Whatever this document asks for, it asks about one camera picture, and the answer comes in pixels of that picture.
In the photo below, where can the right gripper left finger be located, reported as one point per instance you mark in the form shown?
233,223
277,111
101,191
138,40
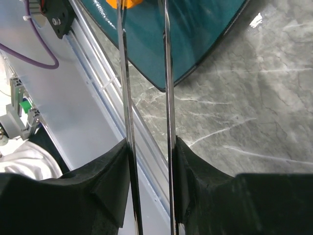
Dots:
90,200

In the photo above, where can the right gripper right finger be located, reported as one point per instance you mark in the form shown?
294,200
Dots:
210,202

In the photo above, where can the metal food tongs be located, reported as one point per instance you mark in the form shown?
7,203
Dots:
129,121

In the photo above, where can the orange round food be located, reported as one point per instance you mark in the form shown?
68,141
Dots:
127,3

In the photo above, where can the white cloth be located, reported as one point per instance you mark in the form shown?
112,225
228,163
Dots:
32,161

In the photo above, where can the teal square plate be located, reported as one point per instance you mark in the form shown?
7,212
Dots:
196,27

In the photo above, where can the aluminium rail frame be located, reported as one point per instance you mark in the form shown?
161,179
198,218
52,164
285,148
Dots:
79,96

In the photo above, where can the green block bracket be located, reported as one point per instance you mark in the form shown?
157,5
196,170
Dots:
22,118

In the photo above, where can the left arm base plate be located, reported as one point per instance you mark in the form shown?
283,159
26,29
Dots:
59,14

